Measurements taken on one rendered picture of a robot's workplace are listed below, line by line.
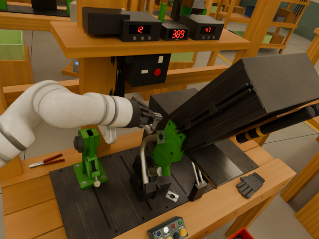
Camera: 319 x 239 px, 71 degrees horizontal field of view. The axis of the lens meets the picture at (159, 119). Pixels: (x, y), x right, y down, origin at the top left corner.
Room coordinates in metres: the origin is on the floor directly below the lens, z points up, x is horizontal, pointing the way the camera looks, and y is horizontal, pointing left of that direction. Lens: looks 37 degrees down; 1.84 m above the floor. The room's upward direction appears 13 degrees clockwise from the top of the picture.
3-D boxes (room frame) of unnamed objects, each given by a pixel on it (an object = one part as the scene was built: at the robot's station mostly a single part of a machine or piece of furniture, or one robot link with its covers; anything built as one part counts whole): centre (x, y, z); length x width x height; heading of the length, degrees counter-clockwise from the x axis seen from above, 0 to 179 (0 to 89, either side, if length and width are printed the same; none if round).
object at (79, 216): (0.82, -0.10, 0.89); 1.10 x 0.42 x 0.02; 129
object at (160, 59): (0.92, 0.12, 1.42); 0.17 x 0.12 x 0.15; 129
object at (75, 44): (1.03, 0.06, 1.52); 0.90 x 0.25 x 0.04; 129
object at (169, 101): (1.00, -0.10, 1.07); 0.30 x 0.18 x 0.34; 129
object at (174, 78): (1.11, 0.13, 1.23); 1.30 x 0.05 x 0.09; 129
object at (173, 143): (0.73, -0.08, 1.17); 0.13 x 0.12 x 0.20; 129
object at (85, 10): (0.81, 0.26, 1.59); 0.15 x 0.07 x 0.07; 129
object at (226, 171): (0.80, -0.23, 1.11); 0.39 x 0.16 x 0.03; 39
